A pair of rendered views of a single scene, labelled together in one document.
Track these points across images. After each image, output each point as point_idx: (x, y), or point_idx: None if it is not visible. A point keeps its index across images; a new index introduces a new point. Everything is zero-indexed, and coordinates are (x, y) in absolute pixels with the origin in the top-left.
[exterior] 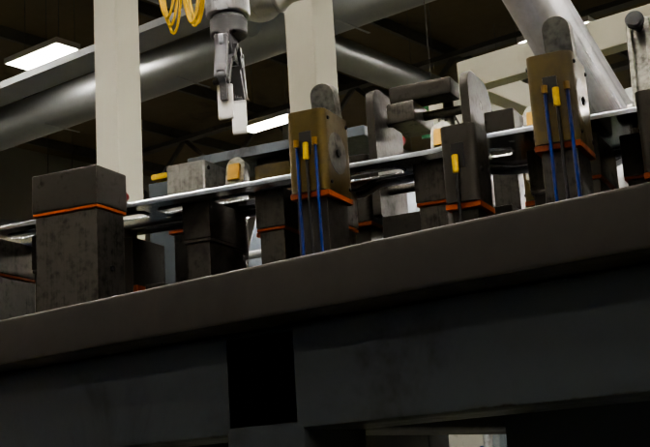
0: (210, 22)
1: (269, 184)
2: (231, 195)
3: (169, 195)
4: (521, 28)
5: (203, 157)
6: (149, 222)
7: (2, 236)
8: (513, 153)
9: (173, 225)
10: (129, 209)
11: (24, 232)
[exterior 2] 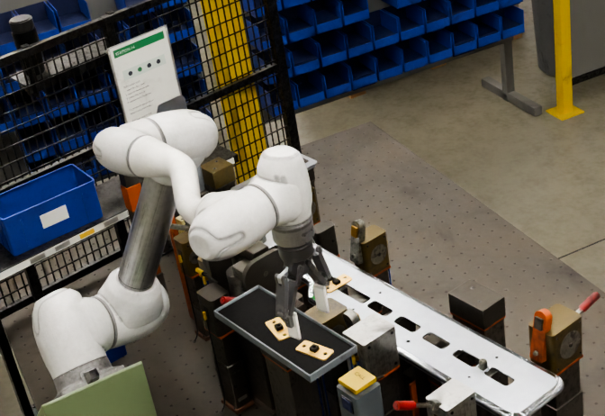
0: (312, 241)
1: (370, 288)
2: (383, 304)
3: (423, 302)
4: (176, 206)
5: (346, 339)
6: (418, 350)
7: (519, 382)
8: (269, 249)
9: (400, 355)
10: (439, 327)
11: (502, 372)
